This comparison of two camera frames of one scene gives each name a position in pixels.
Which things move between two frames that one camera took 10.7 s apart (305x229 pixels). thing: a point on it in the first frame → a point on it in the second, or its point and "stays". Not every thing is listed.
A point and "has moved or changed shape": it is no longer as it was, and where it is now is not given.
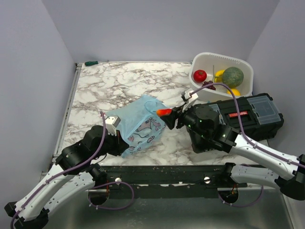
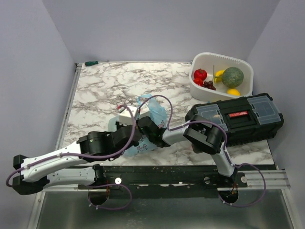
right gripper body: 182,120 → 150,139
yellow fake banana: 218,76 stays
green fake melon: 232,77 stays
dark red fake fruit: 211,87 stays
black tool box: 260,119 stays
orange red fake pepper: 164,112 → 198,81
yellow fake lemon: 235,91 stays
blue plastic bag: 140,125 has moved or changed shape
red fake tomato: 199,76 stays
